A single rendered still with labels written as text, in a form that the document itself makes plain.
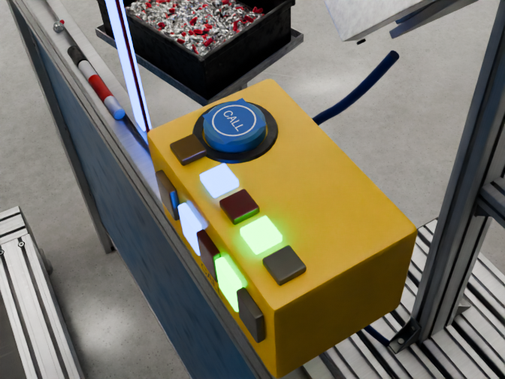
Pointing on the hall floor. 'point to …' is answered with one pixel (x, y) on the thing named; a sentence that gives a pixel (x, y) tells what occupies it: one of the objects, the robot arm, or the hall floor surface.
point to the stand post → (466, 194)
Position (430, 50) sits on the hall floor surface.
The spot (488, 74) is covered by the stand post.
